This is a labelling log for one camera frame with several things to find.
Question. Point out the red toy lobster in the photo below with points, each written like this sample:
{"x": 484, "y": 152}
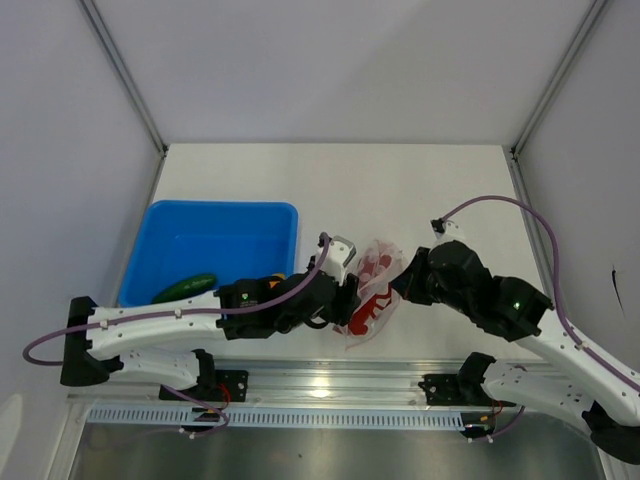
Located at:
{"x": 374, "y": 313}

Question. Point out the left aluminium frame post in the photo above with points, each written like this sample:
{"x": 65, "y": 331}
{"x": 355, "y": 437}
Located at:
{"x": 117, "y": 62}

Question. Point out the slotted white cable duct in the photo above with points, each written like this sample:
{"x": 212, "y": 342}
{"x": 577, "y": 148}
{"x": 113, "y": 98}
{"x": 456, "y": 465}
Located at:
{"x": 418, "y": 420}

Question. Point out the orange yellow toy mango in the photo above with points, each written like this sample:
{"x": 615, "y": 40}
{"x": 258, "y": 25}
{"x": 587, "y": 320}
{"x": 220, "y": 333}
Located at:
{"x": 275, "y": 280}

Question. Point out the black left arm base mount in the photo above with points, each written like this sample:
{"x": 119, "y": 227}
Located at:
{"x": 219, "y": 386}

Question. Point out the clear pink zip top bag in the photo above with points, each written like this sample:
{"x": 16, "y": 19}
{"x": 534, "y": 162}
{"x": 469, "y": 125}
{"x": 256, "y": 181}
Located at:
{"x": 381, "y": 262}

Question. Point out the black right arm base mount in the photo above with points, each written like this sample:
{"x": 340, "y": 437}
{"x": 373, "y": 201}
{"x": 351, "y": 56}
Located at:
{"x": 454, "y": 390}

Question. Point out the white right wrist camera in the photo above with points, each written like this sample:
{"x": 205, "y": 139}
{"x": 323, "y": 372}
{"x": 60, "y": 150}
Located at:
{"x": 446, "y": 231}

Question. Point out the aluminium frame post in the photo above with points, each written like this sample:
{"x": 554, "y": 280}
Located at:
{"x": 117, "y": 62}
{"x": 561, "y": 72}

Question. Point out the dark green toy cucumber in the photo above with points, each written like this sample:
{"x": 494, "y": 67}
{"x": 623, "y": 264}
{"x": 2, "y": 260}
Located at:
{"x": 186, "y": 288}

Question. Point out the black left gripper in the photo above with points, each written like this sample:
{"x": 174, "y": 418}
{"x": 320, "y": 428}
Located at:
{"x": 342, "y": 306}

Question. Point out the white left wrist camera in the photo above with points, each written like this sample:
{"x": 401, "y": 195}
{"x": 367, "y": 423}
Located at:
{"x": 334, "y": 256}

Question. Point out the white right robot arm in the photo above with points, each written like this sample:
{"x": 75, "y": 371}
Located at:
{"x": 598, "y": 397}

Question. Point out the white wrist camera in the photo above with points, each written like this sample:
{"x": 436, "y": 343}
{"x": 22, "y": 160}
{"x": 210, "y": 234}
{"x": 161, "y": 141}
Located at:
{"x": 334, "y": 256}
{"x": 446, "y": 231}

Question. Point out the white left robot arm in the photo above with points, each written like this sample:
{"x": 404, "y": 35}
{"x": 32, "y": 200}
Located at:
{"x": 165, "y": 343}

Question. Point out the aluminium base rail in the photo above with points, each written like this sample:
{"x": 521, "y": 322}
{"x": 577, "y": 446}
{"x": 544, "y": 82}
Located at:
{"x": 320, "y": 384}

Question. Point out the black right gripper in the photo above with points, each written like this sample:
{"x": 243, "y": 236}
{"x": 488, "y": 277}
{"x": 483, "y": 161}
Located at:
{"x": 409, "y": 283}

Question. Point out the blue plastic bin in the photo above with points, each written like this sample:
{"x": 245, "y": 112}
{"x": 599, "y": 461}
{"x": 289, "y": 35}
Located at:
{"x": 179, "y": 239}

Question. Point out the right aluminium frame post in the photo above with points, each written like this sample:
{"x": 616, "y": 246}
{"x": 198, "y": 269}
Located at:
{"x": 561, "y": 72}

